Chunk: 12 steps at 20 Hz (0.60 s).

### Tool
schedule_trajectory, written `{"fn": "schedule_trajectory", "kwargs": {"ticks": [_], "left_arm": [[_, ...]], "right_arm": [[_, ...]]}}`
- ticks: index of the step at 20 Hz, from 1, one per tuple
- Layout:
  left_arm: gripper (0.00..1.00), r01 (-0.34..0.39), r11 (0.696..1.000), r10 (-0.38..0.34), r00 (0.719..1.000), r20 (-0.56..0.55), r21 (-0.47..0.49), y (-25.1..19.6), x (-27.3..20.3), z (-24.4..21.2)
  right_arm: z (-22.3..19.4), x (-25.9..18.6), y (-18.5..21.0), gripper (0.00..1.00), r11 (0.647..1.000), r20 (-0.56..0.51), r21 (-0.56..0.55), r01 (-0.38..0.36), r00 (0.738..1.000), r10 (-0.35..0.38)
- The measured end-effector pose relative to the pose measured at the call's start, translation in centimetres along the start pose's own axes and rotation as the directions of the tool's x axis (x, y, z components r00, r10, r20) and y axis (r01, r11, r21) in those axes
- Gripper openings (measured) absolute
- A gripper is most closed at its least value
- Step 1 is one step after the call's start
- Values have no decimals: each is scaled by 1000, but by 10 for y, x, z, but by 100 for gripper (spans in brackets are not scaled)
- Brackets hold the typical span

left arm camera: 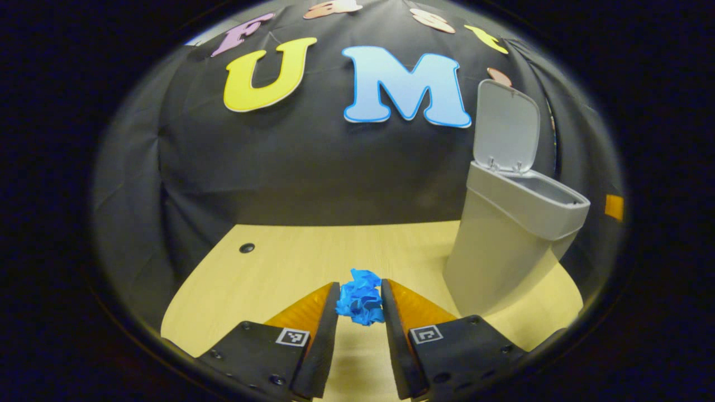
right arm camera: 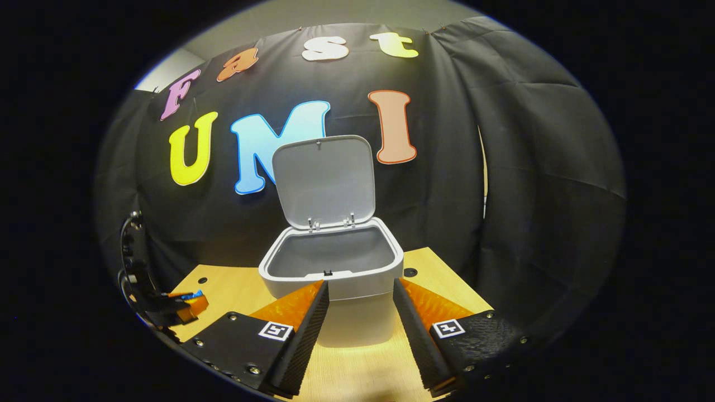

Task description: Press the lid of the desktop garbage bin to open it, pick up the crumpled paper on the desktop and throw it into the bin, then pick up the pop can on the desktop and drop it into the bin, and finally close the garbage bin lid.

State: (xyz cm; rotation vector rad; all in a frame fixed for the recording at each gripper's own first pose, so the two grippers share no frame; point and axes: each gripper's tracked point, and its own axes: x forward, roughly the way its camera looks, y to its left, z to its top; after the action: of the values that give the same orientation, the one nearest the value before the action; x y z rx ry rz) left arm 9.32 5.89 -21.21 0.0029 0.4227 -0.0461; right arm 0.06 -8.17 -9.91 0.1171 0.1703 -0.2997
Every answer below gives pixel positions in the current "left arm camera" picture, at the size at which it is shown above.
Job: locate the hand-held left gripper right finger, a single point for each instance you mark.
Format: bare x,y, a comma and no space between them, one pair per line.
394,340

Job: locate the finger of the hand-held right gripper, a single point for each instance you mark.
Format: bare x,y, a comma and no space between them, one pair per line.
614,207

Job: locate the white desktop garbage bin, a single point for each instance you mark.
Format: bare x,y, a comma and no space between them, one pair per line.
491,251

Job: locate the blue paper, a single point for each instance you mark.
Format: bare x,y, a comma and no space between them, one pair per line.
360,301

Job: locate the wooden desktop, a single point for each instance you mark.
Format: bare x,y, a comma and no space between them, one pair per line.
335,251

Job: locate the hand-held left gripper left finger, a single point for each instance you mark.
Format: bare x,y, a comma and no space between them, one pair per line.
324,346

